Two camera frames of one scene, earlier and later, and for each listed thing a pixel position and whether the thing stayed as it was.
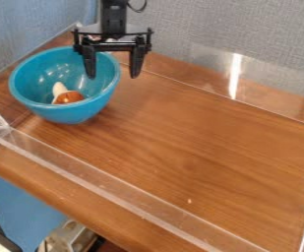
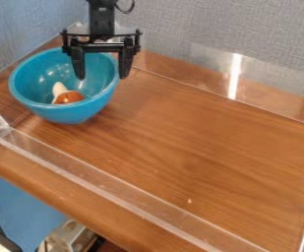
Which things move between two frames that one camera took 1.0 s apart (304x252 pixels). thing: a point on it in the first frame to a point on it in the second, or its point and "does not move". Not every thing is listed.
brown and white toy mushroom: x=64 y=96 does not move
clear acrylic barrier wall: x=207 y=151 does not move
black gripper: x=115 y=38 to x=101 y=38
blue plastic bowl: x=38 y=71 does not move
